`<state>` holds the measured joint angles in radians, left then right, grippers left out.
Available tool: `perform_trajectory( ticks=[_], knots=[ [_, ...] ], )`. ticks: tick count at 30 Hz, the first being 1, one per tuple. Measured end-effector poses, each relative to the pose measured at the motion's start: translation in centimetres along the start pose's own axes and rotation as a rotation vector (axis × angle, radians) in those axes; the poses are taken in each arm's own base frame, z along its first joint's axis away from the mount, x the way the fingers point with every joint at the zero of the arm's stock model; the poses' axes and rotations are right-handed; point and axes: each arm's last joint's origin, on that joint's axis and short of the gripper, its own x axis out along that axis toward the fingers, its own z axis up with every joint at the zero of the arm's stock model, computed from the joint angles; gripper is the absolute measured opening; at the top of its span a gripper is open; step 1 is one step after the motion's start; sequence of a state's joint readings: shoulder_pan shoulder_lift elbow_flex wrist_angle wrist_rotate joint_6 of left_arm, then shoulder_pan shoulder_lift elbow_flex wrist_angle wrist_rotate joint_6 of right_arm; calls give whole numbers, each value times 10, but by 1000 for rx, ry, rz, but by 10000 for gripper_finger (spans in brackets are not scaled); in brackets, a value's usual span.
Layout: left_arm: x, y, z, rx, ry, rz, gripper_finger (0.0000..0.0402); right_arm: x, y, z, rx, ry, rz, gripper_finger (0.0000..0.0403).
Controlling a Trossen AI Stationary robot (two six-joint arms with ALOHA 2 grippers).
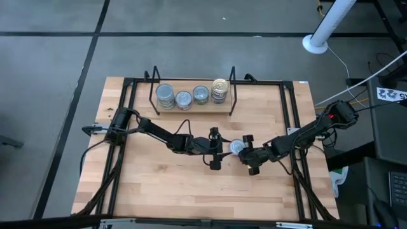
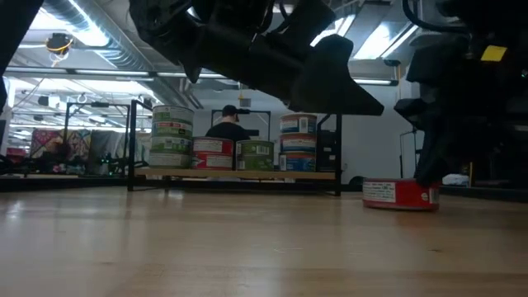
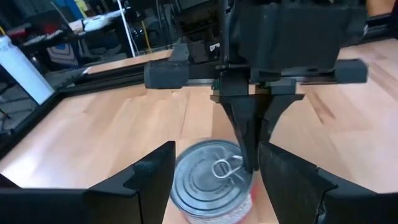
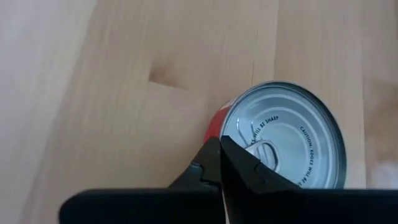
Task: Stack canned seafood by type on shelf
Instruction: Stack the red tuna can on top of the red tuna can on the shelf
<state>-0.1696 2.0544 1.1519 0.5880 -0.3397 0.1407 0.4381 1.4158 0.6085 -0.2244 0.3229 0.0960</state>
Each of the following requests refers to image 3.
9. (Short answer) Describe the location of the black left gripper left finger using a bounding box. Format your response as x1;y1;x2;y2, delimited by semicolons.
0;141;177;224

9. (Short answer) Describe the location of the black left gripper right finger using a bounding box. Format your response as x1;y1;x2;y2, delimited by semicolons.
258;142;398;224

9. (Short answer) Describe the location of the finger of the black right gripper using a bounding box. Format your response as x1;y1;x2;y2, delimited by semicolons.
260;94;305;144
211;95;261;174

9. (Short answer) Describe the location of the red label short can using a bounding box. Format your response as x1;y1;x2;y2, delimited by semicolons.
169;139;261;224

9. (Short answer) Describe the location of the white tower fan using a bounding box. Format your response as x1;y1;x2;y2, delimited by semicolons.
0;34;54;106

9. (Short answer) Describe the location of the blue patterned panel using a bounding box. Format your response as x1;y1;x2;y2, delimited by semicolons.
46;42;82;68

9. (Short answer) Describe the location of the small white device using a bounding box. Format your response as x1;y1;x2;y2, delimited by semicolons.
81;14;109;33

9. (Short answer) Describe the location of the yellow floor cable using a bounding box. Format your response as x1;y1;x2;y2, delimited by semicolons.
141;20;154;54

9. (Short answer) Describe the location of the black metal table frame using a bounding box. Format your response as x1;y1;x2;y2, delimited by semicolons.
0;14;398;160

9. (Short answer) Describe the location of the thick white cable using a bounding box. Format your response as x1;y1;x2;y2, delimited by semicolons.
116;0;138;59

